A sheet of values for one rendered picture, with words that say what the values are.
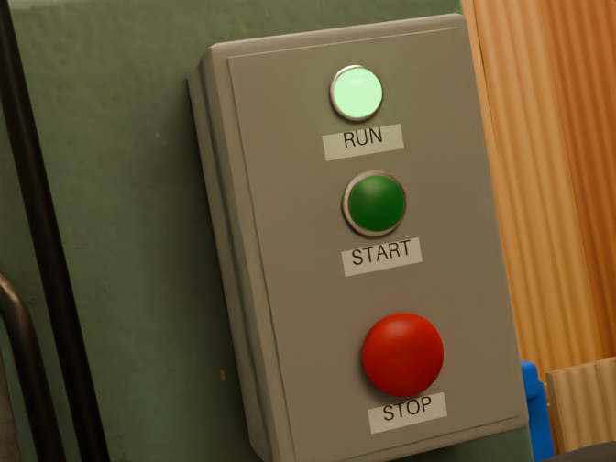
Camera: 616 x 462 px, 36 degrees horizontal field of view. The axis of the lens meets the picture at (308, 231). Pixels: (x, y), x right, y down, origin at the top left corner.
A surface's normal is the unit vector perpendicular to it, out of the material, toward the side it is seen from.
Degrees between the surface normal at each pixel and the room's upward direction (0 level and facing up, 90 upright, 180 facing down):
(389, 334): 82
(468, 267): 90
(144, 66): 90
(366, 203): 89
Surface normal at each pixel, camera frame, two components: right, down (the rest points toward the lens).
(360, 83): 0.25, -0.06
